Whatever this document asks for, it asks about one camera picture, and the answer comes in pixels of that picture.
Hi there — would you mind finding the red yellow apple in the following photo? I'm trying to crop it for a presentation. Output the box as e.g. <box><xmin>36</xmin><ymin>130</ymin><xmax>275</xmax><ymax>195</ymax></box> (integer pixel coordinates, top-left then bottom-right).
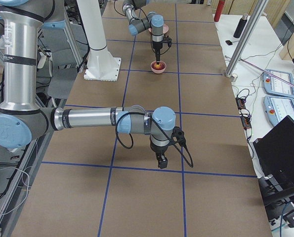
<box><xmin>153</xmin><ymin>63</ymin><xmax>162</xmax><ymax>70</ymax></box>

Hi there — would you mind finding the pink bowl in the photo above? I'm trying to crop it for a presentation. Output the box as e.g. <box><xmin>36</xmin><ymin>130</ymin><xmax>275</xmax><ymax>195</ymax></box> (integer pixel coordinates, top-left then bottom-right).
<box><xmin>150</xmin><ymin>61</ymin><xmax>167</xmax><ymax>74</ymax></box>

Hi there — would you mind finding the pink plate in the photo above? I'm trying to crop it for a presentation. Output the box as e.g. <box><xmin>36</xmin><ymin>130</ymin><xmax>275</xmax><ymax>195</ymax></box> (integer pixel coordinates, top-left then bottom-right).
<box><xmin>148</xmin><ymin>23</ymin><xmax>169</xmax><ymax>35</ymax></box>

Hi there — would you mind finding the small black square device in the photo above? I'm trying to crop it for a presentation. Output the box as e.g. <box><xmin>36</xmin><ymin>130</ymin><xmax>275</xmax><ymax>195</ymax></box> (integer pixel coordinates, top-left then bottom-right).
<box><xmin>225</xmin><ymin>40</ymin><xmax>233</xmax><ymax>45</ymax></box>

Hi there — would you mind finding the red bottle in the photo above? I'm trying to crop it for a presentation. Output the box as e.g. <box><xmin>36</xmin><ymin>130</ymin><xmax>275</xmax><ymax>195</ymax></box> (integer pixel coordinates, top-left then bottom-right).
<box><xmin>214</xmin><ymin>0</ymin><xmax>225</xmax><ymax>22</ymax></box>

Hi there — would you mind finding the black bottle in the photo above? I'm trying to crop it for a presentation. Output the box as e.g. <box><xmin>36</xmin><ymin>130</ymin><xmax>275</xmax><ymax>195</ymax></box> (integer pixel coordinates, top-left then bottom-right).
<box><xmin>233</xmin><ymin>13</ymin><xmax>248</xmax><ymax>39</ymax></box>

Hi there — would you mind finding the orange black adapter box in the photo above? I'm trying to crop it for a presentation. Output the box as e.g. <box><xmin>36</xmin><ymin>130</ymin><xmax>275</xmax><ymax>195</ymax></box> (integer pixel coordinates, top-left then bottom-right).
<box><xmin>236</xmin><ymin>98</ymin><xmax>246</xmax><ymax>110</ymax></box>

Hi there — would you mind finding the black laptop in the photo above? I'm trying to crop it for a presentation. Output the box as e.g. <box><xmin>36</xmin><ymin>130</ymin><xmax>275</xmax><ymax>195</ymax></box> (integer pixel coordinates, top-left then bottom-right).
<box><xmin>253</xmin><ymin>116</ymin><xmax>294</xmax><ymax>183</ymax></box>

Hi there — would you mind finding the far blue teach pendant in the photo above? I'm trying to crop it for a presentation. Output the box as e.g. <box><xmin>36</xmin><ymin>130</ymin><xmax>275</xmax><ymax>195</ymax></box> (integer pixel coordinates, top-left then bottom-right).
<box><xmin>262</xmin><ymin>69</ymin><xmax>294</xmax><ymax>98</ymax></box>

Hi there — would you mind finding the blue teach pendant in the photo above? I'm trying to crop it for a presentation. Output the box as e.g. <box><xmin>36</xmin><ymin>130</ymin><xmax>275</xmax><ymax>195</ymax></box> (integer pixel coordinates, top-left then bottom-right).
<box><xmin>262</xmin><ymin>69</ymin><xmax>294</xmax><ymax>98</ymax></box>
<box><xmin>263</xmin><ymin>95</ymin><xmax>294</xmax><ymax>126</ymax></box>

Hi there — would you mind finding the near blue teach pendant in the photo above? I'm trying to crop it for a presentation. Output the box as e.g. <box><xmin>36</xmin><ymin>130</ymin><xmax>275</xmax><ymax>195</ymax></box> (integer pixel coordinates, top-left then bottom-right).
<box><xmin>263</xmin><ymin>95</ymin><xmax>294</xmax><ymax>126</ymax></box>

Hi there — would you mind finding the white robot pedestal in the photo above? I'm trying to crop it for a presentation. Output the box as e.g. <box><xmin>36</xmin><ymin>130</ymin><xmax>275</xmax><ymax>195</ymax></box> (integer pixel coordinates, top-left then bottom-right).
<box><xmin>77</xmin><ymin>0</ymin><xmax>121</xmax><ymax>81</ymax></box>

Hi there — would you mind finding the near black camera cable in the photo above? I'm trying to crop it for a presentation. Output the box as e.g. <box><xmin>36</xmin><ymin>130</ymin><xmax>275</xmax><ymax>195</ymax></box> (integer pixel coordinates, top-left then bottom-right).
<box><xmin>115</xmin><ymin>111</ymin><xmax>194</xmax><ymax>169</ymax></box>

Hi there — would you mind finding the aluminium frame post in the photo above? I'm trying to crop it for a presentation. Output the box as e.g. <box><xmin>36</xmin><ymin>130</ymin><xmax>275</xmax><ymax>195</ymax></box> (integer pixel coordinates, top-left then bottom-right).
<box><xmin>224</xmin><ymin>0</ymin><xmax>269</xmax><ymax>82</ymax></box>

